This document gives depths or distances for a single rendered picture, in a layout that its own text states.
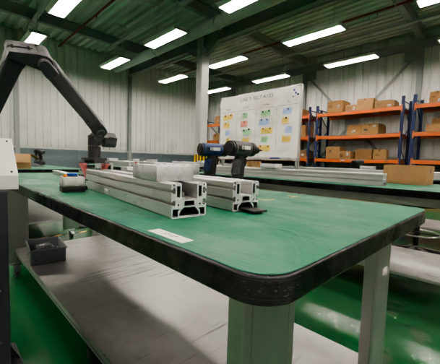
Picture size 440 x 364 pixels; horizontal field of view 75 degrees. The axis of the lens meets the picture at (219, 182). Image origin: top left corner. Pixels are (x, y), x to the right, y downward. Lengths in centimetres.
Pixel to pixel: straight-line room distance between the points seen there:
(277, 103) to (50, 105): 997
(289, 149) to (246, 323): 361
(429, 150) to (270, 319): 1080
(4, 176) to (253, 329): 117
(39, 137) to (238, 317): 1226
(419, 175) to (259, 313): 226
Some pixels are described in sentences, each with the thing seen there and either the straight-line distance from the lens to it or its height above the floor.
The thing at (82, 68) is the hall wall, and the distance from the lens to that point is 1346.
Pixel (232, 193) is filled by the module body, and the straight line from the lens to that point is 80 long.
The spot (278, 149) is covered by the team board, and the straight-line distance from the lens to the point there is 412.
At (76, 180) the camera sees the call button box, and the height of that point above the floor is 83.
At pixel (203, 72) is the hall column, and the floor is 370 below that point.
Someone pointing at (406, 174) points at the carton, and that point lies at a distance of 269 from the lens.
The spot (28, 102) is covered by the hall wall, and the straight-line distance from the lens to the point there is 1266.
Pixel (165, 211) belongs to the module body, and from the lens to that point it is 72.
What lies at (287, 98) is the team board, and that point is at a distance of 415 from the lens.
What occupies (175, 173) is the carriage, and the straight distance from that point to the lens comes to 77.
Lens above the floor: 92
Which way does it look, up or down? 4 degrees down
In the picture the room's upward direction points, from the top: 2 degrees clockwise
